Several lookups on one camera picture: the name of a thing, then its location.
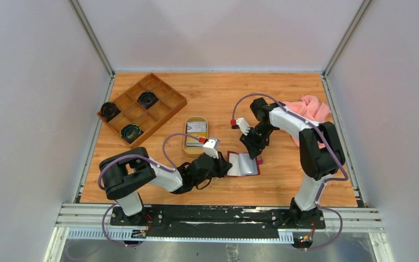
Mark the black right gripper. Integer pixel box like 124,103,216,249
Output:
240,123,276,160

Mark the red leather card holder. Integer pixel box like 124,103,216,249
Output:
227,151,263,177

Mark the beige oval tray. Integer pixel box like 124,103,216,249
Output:
183,116,209,158

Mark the silver VIP card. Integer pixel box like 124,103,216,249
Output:
186,121,207,134

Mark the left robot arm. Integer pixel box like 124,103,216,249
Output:
98,147,233,225

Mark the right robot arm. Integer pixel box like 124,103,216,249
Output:
230,94,349,228

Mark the gold card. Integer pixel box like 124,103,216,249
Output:
185,132,206,147

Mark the pink cloth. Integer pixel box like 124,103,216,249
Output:
282,95,332,149

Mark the black round part lower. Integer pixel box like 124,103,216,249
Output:
120,123,143,144

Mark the black round part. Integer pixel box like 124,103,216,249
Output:
120,123,143,144
99,102,121,122
137,91,159,109

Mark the black round part upper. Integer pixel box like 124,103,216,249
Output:
137,91,159,109

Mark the brown wooden divided tray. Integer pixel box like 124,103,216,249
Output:
97,73,187,148

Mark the black round part left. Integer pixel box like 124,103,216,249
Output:
99,102,121,122

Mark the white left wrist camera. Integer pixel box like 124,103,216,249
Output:
202,137,220,159

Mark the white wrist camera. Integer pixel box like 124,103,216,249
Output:
230,117,251,135
202,137,220,159

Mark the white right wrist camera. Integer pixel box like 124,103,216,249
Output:
230,117,251,135

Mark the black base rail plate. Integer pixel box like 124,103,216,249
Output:
109,205,326,240

